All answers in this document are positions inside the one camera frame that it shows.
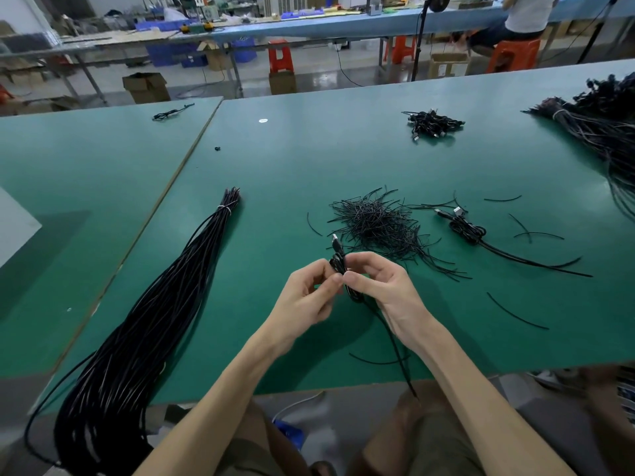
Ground long black cable bundle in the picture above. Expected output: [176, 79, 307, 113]
[24, 187, 242, 476]

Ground red plastic stool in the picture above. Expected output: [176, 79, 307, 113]
[267, 40, 295, 75]

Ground large white box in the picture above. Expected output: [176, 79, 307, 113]
[0, 186, 43, 268]

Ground pile of black wire ties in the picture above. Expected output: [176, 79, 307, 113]
[329, 187, 472, 282]

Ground person's brown shorts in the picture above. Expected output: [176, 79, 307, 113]
[213, 379, 487, 476]

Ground small cardboard box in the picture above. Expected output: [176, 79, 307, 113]
[269, 71, 298, 96]

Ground person's right hand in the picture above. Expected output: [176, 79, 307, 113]
[342, 253, 440, 350]

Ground black fan on stand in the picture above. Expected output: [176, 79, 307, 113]
[411, 0, 452, 82]

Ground person's right forearm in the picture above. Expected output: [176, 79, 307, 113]
[409, 322, 577, 476]

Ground open cardboard box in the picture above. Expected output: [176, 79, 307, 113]
[122, 72, 171, 105]

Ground blue plastic item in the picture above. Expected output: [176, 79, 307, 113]
[276, 421, 309, 452]

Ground black tripod stand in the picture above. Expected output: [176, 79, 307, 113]
[577, 0, 621, 63]

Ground small cable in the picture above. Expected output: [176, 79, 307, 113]
[151, 102, 196, 122]

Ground large heap of black cables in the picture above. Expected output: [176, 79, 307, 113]
[526, 72, 635, 219]

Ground long blue workbench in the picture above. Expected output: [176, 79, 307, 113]
[169, 0, 635, 44]

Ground person's left forearm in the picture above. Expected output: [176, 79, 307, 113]
[134, 327, 294, 476]

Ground person's right leg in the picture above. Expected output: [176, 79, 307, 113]
[566, 366, 635, 476]

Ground person's left hand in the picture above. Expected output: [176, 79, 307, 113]
[258, 258, 345, 358]

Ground orange plastic stool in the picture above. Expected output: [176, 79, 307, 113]
[390, 34, 416, 65]
[486, 38, 542, 73]

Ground small pile of knotted cables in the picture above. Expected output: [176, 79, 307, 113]
[403, 110, 466, 143]

